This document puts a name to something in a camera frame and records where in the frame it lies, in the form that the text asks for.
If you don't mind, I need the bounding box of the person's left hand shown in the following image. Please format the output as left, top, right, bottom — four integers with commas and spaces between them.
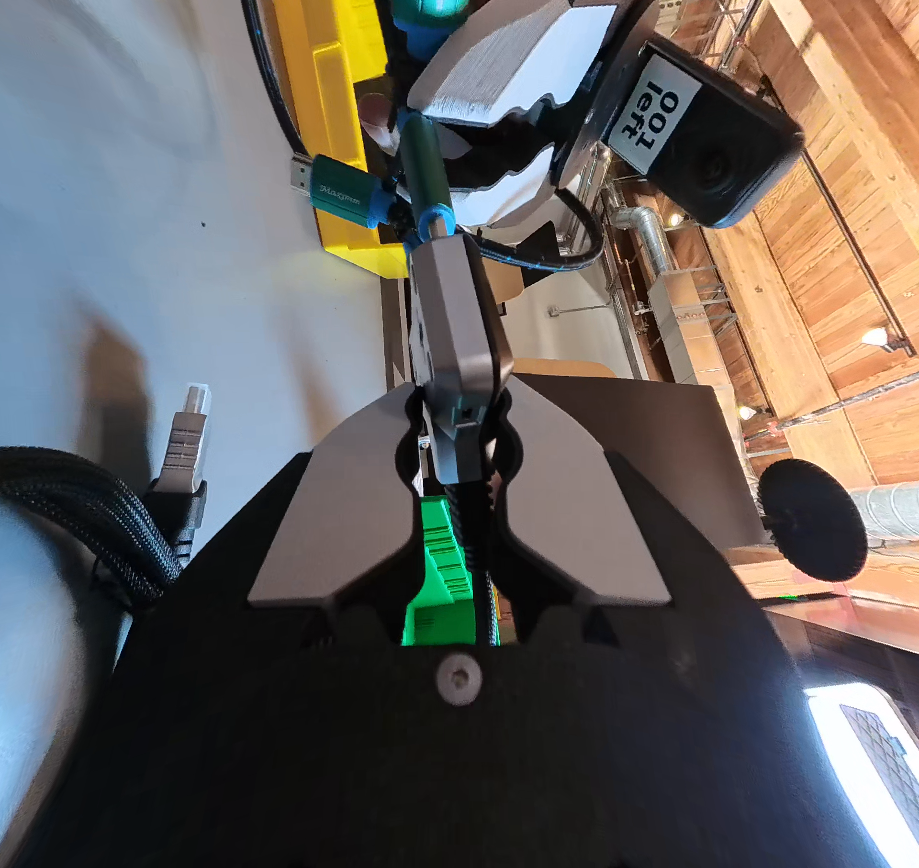
359, 91, 402, 158

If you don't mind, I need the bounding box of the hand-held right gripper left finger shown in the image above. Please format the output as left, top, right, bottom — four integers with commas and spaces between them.
246, 385, 425, 644

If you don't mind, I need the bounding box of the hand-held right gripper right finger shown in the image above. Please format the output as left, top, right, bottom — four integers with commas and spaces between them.
490, 375, 673, 643

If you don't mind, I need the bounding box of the black adapter hub with cable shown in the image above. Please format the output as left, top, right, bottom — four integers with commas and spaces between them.
0, 233, 516, 648

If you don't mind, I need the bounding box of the green plastic bin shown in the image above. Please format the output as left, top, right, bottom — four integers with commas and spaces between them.
401, 496, 478, 646

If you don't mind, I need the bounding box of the yellow plastic bin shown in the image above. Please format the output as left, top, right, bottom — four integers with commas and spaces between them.
269, 0, 410, 279

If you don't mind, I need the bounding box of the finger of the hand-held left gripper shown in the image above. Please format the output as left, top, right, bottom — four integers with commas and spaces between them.
445, 143, 559, 229
408, 0, 618, 128

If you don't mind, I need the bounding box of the wood-rimmed black board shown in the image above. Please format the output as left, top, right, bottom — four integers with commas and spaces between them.
495, 358, 769, 547

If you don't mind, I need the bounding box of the black fuzzy round object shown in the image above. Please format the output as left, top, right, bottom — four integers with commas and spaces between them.
757, 459, 870, 583

